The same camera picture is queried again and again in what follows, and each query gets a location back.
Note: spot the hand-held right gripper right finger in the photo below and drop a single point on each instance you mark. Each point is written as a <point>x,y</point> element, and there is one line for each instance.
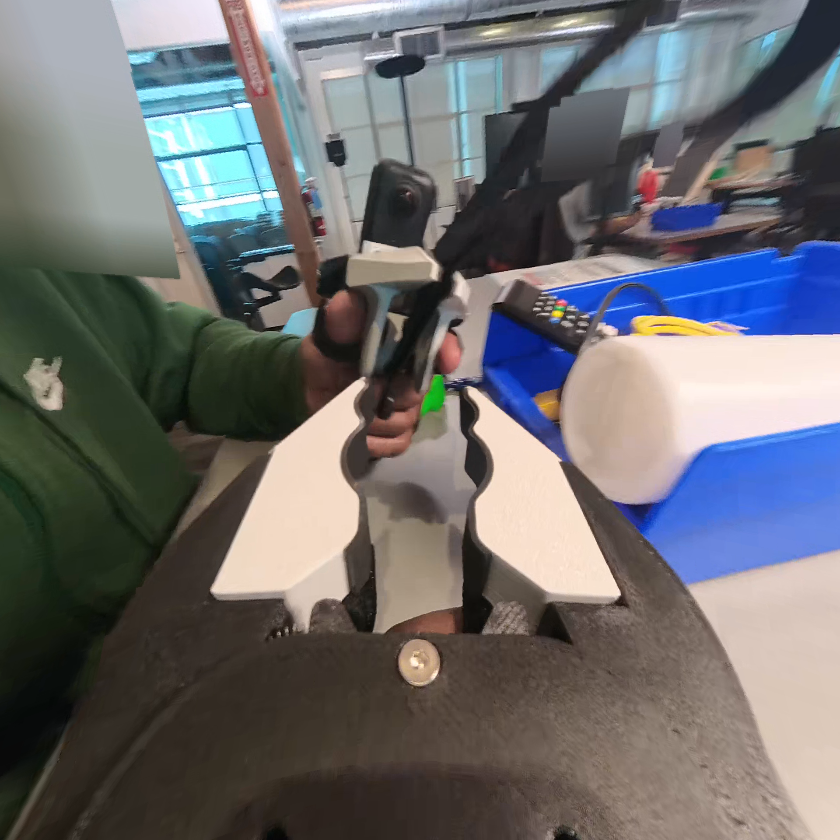
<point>544,525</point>

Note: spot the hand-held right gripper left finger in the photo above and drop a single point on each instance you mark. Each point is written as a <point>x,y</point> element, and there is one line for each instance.
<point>289,525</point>

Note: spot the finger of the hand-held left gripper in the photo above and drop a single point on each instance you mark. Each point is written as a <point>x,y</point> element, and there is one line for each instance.
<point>394,266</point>
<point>458,298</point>

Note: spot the blue plastic bin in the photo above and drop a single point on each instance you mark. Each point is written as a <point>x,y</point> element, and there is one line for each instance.
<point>754,525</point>
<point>686,216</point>

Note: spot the person's left forearm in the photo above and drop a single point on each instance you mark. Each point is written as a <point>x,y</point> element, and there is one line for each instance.
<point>243,374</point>

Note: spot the green plastic object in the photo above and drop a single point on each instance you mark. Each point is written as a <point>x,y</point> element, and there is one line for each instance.
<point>433,394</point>

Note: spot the person's left hand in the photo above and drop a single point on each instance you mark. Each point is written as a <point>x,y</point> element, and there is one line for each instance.
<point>394,436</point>

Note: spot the person's right hand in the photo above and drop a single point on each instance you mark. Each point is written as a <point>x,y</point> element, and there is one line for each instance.
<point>423,622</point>

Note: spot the black light stand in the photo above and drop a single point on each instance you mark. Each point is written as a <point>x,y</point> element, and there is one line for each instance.
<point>336,151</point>

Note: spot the red fire extinguisher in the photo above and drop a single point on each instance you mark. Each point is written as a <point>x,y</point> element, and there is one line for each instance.
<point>315,210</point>

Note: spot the black remote control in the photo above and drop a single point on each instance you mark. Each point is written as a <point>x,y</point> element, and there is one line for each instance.
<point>544,308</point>

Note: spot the yellow block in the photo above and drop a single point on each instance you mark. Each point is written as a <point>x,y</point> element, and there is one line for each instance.
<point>548,405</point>

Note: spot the black television screen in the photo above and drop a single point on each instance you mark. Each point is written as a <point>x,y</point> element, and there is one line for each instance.
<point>505,141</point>

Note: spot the black floor lamp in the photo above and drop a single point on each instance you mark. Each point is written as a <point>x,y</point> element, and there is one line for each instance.
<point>400,65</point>

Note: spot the white plastic bottle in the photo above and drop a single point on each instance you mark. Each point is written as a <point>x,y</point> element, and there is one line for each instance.
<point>689,407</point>

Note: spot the red fire extinguisher sign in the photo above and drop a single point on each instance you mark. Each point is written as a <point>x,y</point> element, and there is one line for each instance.
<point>248,46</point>

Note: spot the person's green jacket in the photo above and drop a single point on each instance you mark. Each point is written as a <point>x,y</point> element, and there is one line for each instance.
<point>79,492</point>

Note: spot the wooden post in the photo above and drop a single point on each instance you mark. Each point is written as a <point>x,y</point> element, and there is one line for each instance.
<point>282,164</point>

